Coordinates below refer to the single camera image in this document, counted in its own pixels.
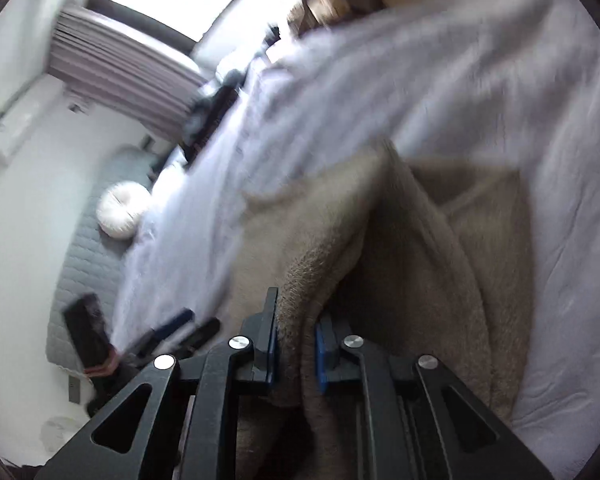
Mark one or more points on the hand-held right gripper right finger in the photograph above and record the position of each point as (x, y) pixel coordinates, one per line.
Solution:
(321, 360)

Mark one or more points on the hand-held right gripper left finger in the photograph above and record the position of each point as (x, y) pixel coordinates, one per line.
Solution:
(274, 355)

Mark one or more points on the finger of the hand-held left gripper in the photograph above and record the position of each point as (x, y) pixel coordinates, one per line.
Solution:
(172, 324)
(202, 332)

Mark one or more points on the beige knit sweater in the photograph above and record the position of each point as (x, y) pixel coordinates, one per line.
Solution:
(410, 270)

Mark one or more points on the white round cushion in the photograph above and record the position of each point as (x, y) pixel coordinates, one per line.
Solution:
(120, 210)

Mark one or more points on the white air conditioner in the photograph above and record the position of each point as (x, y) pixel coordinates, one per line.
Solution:
(15, 125)

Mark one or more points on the grey pleated curtain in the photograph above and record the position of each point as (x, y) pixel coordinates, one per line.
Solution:
(120, 70)

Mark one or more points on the small black cloth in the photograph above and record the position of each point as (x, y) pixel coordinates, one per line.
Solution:
(271, 37)

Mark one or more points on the white bed sheet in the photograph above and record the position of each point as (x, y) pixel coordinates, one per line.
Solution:
(430, 75)

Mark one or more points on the grey wall socket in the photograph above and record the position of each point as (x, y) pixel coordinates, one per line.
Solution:
(75, 391)

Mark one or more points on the small wall fitting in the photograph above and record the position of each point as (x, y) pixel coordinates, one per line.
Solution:
(75, 106)

